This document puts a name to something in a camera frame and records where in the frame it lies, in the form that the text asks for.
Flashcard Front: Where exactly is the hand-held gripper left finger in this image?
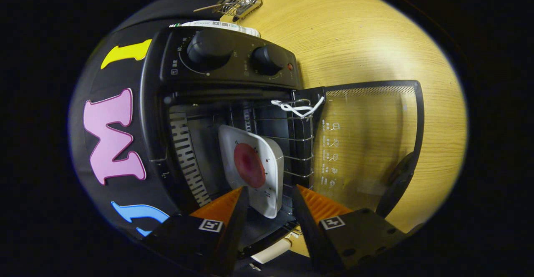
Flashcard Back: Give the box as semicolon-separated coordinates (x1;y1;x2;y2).
143;186;250;277

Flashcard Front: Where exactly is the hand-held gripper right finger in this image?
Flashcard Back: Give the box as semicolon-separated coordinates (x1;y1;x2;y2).
291;184;408;275

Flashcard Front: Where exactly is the pink meat slice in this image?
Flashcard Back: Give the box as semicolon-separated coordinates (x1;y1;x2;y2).
233;143;267;189

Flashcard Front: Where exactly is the white bottle green label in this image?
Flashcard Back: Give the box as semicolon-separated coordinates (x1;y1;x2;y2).
169;20;261;38

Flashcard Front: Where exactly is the white box appliance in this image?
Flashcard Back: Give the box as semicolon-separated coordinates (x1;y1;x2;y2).
250;237;292;265

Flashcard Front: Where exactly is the wire mesh basket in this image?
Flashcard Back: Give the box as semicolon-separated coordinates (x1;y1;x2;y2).
217;0;263;22

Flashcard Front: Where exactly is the white square plate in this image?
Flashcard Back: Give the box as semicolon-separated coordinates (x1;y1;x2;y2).
218;125;285;219

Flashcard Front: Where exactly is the black toaster oven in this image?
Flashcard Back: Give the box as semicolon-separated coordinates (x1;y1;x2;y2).
140;26;425;260

